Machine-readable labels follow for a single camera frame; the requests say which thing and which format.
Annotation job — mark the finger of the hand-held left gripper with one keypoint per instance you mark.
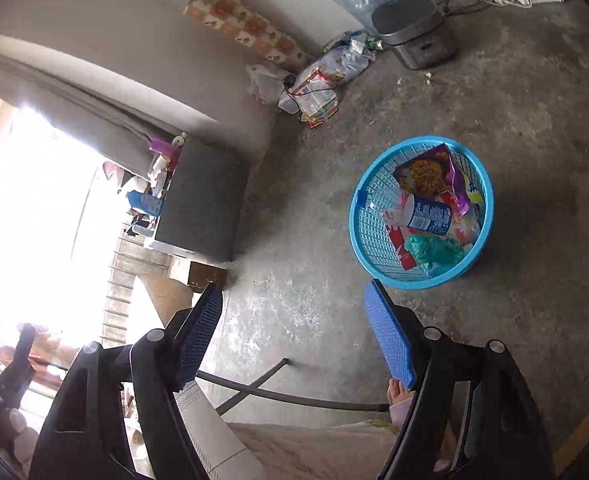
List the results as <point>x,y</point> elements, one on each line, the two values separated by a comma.
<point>22,355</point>

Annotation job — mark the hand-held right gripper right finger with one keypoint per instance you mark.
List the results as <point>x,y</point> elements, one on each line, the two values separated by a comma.
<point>392,340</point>

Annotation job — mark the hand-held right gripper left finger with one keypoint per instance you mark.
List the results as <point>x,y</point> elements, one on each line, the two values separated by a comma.
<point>202,335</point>

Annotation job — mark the red snack bag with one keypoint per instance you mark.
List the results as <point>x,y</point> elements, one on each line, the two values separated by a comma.
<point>402,250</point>

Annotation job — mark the teal mesh cloth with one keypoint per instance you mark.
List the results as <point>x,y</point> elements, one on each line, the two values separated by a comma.
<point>429,250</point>

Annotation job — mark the blue plastic basket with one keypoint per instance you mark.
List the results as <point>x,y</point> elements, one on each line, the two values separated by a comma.
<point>374,240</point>

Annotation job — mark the blue white tube can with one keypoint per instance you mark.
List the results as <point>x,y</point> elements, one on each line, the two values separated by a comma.
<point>427,215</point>

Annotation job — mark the clear pink printed wrapper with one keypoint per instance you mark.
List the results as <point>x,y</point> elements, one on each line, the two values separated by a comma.
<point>464,227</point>

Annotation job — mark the yellow blue snack packet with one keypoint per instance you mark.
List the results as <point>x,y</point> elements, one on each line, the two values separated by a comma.
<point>474,190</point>

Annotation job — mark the purple snack bag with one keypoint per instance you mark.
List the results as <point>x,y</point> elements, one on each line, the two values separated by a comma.
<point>424,170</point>

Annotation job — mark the wooden stool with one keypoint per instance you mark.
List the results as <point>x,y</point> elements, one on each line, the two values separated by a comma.
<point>207,275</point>

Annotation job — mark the metal balcony railing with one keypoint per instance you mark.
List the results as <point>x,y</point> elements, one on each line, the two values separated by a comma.
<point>117,300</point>

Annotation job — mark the grey cabinet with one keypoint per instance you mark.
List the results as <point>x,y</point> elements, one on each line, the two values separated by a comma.
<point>199,200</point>

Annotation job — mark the white plastic bag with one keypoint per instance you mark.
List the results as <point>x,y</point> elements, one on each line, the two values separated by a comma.
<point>264,85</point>

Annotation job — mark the grey curtain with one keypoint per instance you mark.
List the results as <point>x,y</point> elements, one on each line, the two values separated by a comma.
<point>99,90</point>

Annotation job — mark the pile of snack packets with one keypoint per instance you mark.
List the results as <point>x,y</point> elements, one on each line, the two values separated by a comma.
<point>324,80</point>

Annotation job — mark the grey rice cooker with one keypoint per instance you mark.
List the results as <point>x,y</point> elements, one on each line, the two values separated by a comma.
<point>414,30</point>

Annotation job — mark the long patterned box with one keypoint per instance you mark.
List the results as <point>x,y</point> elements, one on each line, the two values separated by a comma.
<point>244,25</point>

